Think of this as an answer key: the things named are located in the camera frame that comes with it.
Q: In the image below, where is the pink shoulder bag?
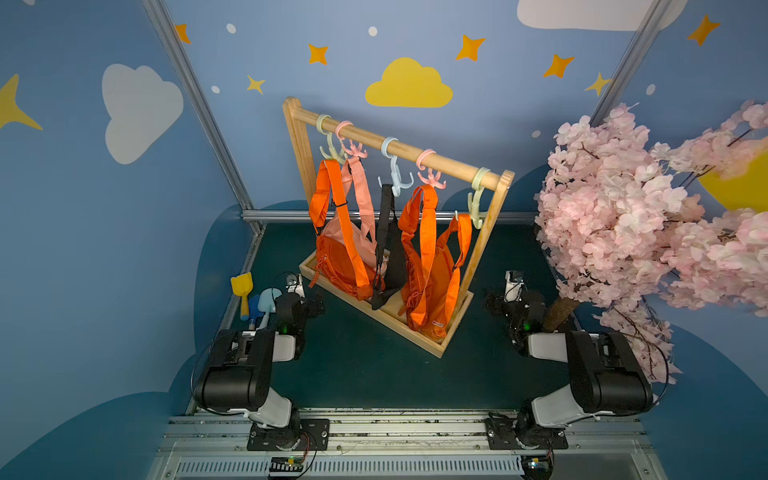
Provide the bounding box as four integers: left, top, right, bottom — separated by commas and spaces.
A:
320, 155, 385, 271

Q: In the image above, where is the left pink hook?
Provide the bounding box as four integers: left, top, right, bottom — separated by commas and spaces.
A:
334, 120, 368, 159

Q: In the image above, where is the black sling bag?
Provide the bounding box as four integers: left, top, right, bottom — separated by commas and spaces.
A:
371, 184, 408, 310

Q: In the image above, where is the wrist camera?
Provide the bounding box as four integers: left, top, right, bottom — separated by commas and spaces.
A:
503, 270, 525, 303
285, 272, 305, 298

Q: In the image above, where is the aluminium frame bar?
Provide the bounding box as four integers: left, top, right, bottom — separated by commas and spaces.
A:
241, 208, 538, 226

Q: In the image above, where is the small circuit board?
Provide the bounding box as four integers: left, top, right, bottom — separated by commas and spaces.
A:
267, 457, 308, 479

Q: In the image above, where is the orange bag right pink hook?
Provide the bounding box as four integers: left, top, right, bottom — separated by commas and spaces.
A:
398, 185, 458, 342

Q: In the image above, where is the orange sling bag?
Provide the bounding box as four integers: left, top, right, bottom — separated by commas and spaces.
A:
308, 158, 377, 302

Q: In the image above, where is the wooden hanging rack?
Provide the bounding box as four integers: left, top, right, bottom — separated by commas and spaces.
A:
283, 97, 514, 358

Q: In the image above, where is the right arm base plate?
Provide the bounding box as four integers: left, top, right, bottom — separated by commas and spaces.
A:
484, 413, 568, 450

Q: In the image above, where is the pink cherry blossom tree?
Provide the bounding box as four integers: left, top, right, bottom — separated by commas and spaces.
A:
536, 101, 767, 383

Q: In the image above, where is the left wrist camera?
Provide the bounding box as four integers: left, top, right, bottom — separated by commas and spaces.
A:
285, 272, 305, 298

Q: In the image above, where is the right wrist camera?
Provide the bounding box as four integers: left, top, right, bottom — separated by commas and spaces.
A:
503, 270, 525, 303

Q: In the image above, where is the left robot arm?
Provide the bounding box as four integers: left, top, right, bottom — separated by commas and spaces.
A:
191, 288, 325, 429

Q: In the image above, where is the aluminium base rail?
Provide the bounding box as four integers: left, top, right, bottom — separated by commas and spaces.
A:
147, 408, 666, 479

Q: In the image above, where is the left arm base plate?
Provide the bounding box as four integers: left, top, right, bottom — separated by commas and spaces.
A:
246, 419, 330, 452

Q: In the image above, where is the left green hook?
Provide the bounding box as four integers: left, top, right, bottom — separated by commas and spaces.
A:
315, 114, 347, 165

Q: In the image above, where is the light blue hook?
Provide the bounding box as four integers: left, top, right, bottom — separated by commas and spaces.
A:
380, 137, 414, 198

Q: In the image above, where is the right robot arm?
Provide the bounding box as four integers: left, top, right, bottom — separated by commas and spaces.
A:
485, 289, 655, 438

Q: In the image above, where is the yellow toy shovel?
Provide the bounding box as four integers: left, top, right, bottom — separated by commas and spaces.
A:
230, 272, 253, 321

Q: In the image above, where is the light blue toy shovel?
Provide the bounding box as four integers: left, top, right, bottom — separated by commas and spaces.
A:
257, 288, 282, 330

